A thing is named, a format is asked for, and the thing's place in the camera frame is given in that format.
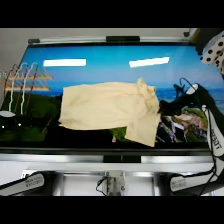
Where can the brown clothes hanger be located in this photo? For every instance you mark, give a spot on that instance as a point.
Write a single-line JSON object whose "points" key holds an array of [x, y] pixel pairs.
{"points": [[33, 77]]}

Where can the white clothes hanger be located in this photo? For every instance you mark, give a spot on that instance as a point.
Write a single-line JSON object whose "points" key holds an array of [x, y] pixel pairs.
{"points": [[23, 71]]}

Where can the cream shirt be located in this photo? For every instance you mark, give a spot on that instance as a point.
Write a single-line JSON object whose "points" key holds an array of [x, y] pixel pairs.
{"points": [[106, 106]]}

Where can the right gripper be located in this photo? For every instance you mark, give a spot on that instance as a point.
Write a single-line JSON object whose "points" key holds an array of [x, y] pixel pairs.
{"points": [[170, 107]]}

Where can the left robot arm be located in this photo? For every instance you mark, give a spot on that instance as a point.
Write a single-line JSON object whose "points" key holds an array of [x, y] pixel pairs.
{"points": [[23, 184]]}

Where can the white black-dotted garment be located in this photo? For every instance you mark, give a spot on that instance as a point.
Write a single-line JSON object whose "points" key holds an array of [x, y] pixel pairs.
{"points": [[213, 50]]}

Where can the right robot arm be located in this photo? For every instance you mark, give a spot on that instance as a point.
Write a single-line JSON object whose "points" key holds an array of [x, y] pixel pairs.
{"points": [[215, 133]]}

